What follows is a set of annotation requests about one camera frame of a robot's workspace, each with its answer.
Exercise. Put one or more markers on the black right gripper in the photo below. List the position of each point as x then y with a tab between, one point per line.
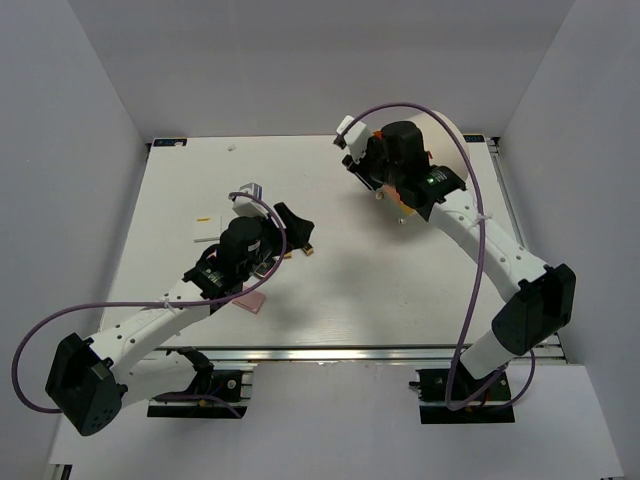
373	147

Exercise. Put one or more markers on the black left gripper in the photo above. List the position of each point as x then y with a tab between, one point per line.
298	229

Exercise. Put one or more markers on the orange top drawer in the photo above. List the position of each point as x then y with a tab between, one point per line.
392	146

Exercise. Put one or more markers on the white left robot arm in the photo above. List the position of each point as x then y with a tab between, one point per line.
92	379

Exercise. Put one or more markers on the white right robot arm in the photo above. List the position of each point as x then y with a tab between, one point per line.
538	298

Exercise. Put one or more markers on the pink square makeup sponge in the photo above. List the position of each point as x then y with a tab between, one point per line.
251	302

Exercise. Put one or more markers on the round cream drawer organizer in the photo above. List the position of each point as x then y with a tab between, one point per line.
442	151

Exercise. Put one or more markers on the black square compact case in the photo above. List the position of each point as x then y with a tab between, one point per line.
265	268

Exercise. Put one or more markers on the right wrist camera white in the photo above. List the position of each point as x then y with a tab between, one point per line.
353	137

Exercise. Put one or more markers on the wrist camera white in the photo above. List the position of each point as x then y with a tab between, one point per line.
247	204
353	137

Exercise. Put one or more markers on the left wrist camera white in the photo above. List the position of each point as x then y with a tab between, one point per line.
247	204

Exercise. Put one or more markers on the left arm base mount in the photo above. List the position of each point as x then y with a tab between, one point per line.
213	392

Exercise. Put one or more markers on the aluminium table front rail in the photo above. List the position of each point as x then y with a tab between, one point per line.
333	354

